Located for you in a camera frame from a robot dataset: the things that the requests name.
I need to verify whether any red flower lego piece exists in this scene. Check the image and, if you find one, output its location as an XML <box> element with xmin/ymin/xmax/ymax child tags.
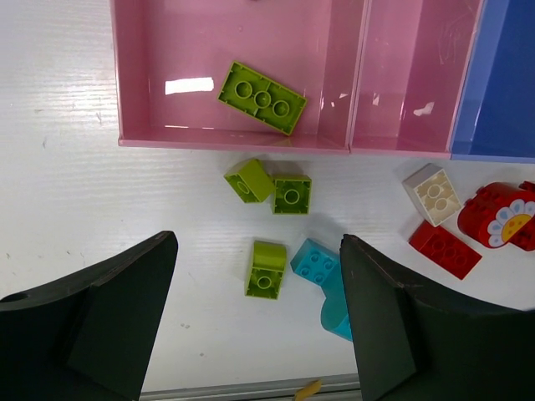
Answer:
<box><xmin>457</xmin><ymin>182</ymin><xmax>534</xmax><ymax>251</ymax></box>

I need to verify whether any dark blue container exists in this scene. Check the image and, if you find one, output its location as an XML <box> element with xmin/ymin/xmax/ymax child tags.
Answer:
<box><xmin>451</xmin><ymin>0</ymin><xmax>534</xmax><ymax>163</ymax></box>

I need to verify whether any red curved lego piece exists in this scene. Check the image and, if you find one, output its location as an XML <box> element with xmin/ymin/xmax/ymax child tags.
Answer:
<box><xmin>518</xmin><ymin>180</ymin><xmax>535</xmax><ymax>193</ymax></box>

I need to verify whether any teal lego piece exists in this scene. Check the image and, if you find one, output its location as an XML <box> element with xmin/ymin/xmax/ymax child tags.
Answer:
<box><xmin>290</xmin><ymin>238</ymin><xmax>353</xmax><ymax>342</ymax></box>

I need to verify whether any green 2x4 lego brick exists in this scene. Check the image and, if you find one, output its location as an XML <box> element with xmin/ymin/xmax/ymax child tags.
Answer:
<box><xmin>217</xmin><ymin>61</ymin><xmax>308</xmax><ymax>136</ymax></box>

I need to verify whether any large pink container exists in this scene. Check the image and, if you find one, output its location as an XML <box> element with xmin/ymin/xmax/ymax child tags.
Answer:
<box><xmin>110</xmin><ymin>1</ymin><xmax>370</xmax><ymax>154</ymax></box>

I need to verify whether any red 2x4 lego brick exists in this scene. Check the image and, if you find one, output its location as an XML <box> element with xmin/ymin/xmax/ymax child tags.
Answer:
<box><xmin>409</xmin><ymin>221</ymin><xmax>482</xmax><ymax>280</ymax></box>

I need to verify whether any aluminium rail front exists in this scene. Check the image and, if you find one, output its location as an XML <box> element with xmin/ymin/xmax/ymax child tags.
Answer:
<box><xmin>140</xmin><ymin>373</ymin><xmax>363</xmax><ymax>400</ymax></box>

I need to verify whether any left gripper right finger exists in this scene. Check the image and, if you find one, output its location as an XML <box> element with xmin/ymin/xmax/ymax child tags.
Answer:
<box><xmin>340</xmin><ymin>235</ymin><xmax>534</xmax><ymax>400</ymax></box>

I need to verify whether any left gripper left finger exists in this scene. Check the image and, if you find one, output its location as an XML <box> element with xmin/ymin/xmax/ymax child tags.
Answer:
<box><xmin>1</xmin><ymin>231</ymin><xmax>179</xmax><ymax>400</ymax></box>

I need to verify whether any small pink container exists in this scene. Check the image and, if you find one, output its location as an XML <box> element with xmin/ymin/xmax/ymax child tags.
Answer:
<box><xmin>349</xmin><ymin>1</ymin><xmax>484</xmax><ymax>159</ymax></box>

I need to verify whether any white lego brick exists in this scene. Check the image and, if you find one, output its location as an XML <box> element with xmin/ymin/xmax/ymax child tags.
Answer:
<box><xmin>402</xmin><ymin>163</ymin><xmax>461</xmax><ymax>227</ymax></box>

